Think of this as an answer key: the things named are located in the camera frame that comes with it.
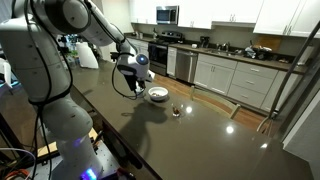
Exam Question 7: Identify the stainless steel refrigerator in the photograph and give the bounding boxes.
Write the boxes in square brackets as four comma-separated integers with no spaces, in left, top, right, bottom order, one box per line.
[256,19,320,144]

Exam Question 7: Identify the pale wooden chair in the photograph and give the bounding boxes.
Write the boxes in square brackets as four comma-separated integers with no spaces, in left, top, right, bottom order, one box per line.
[189,85,242,120]

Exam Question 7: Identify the black coffee maker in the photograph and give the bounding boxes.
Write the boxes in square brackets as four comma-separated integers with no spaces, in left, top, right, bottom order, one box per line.
[199,35,211,49]

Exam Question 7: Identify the white upper kitchen cabinets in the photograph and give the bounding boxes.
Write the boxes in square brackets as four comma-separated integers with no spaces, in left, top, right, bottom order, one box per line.
[129,0,320,38]

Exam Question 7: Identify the white lower kitchen cabinets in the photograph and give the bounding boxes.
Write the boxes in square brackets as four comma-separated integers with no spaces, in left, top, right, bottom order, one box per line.
[125,37,303,114]

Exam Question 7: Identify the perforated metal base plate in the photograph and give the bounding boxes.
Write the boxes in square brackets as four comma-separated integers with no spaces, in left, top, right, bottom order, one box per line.
[31,141,121,180]

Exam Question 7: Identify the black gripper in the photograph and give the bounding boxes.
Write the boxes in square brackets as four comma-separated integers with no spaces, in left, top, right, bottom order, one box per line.
[124,73,141,98]

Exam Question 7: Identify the white kitchen cabinets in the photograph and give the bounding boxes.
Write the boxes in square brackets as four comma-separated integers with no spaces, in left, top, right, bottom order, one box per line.
[125,37,303,114]
[129,0,320,38]

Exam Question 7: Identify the metal sink faucet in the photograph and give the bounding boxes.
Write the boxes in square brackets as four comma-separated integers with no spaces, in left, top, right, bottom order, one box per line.
[218,41,232,53]

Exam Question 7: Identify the stainless steel microwave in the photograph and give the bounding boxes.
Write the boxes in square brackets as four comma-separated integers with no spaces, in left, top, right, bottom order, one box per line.
[155,5,180,25]

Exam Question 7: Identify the black and steel stove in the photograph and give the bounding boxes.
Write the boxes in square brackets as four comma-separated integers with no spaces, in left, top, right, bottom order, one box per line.
[148,30,185,77]

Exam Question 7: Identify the black swivel stool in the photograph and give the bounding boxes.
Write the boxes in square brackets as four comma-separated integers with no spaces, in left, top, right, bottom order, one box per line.
[109,50,124,63]

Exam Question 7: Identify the large white bowl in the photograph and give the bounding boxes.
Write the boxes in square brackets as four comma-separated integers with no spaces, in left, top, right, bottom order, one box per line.
[148,86,169,102]

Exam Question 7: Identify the wooden cutting board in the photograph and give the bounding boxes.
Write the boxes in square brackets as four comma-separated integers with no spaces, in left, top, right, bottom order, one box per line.
[254,34,283,52]

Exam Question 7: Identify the clear drinking glass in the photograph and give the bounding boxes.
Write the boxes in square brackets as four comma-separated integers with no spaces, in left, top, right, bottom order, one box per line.
[171,103,182,118]

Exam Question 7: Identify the orange cable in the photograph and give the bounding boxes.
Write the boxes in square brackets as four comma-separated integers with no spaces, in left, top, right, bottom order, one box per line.
[3,168,31,180]

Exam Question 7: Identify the dark kitchen countertop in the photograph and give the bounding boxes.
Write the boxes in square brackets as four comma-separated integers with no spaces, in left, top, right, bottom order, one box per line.
[124,31,308,75]

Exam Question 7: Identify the small white bowl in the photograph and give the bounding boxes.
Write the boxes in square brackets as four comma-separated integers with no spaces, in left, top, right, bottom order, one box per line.
[134,88,147,100]

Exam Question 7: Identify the black cable bundle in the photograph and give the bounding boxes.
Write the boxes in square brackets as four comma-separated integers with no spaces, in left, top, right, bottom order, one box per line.
[19,0,75,180]

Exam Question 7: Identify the stainless steel dishwasher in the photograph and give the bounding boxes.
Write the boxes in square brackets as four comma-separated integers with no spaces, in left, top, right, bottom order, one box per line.
[175,49,198,84]

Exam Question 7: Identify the pile of dishes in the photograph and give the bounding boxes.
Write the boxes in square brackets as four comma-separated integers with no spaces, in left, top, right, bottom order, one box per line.
[244,44,274,61]

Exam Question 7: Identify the white cable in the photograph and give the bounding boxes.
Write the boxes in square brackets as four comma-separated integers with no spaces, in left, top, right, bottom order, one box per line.
[0,147,36,168]

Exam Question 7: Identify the white plastic object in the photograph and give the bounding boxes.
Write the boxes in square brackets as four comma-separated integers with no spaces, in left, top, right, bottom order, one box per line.
[0,58,13,89]

